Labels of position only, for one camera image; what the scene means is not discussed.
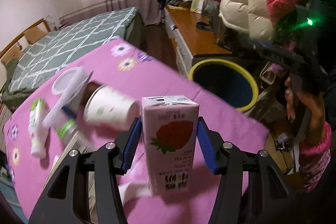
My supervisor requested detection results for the white green drink bottle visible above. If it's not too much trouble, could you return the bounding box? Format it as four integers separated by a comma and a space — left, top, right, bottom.
28, 98, 49, 159

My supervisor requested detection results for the pink strawberry milk carton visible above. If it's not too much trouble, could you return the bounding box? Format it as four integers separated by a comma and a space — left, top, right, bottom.
141, 96, 199, 196

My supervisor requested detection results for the yellow rimmed trash bin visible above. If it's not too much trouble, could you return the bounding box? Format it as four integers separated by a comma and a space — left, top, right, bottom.
188, 59, 259, 112

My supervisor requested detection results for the white green paper box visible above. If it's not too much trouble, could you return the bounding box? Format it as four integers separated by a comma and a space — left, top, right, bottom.
43, 131, 96, 188

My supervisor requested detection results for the white crumpled tissue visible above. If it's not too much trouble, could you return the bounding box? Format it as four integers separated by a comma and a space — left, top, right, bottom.
118, 164, 151, 205

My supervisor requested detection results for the clear green label cup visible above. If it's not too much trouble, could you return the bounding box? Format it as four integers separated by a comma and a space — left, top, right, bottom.
52, 108, 95, 151

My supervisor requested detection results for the white twisted plastic wrapper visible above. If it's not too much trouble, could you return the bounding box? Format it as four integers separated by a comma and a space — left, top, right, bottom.
43, 67, 93, 127

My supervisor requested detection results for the white paper cup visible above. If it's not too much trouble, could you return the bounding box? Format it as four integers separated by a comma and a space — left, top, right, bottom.
83, 85, 140, 131

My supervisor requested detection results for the pink floral tablecloth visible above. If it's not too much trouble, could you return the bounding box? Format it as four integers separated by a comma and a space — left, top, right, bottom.
4, 39, 268, 223

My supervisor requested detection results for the white yogurt tub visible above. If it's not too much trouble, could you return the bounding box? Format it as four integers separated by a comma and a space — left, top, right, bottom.
51, 67, 85, 96

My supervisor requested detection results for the bed with green plaid duvet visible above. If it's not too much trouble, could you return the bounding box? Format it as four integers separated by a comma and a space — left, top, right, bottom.
1, 7, 144, 112

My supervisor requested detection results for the wooden desk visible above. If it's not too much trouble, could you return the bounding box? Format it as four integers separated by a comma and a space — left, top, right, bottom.
163, 7, 230, 77

